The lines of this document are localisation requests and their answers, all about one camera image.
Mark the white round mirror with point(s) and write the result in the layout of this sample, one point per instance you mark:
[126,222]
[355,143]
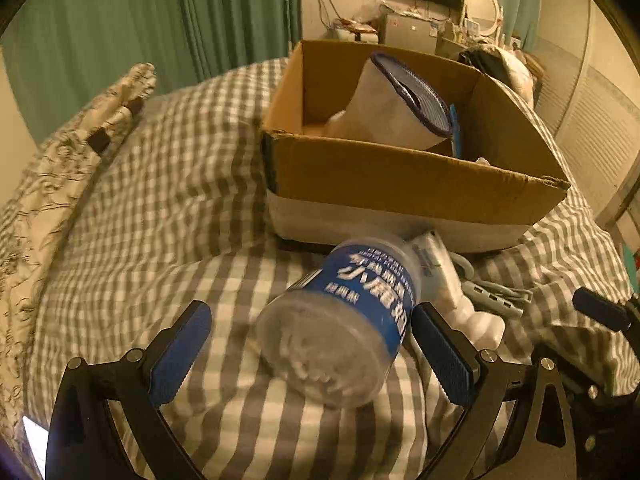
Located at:
[482,7]

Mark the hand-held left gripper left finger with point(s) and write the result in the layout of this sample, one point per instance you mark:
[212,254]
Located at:
[181,355]

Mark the silver metal box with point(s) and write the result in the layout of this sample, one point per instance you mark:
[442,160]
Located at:
[407,32]

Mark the clear plastic jar blue label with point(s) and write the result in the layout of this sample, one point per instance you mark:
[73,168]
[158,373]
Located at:
[350,310]

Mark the white pouch with blue rim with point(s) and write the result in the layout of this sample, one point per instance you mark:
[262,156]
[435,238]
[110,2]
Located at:
[385,105]

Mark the white louvered wardrobe door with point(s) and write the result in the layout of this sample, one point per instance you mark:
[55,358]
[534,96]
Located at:
[595,105]

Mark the pile of clothes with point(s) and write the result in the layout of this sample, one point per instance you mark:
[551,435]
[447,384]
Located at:
[505,67]

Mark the grey checked bed sheet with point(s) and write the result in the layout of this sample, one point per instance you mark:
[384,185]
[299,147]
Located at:
[175,210]

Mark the cardboard box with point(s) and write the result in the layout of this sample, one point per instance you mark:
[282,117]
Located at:
[400,180]

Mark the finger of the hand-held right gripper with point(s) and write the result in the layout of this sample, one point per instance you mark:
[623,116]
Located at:
[600,308]

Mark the floral patterned quilt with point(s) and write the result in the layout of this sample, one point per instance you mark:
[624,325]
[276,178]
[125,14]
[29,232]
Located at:
[45,200]

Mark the white ribbed plastic bottle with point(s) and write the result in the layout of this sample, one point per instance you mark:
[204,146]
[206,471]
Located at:
[480,327]

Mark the white power adapter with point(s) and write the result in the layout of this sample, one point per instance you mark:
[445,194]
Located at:
[437,265]

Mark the blue flat item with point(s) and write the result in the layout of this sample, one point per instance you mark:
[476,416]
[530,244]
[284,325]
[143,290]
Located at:
[455,127]

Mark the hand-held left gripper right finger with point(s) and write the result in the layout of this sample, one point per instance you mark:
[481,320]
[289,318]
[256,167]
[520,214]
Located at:
[445,360]

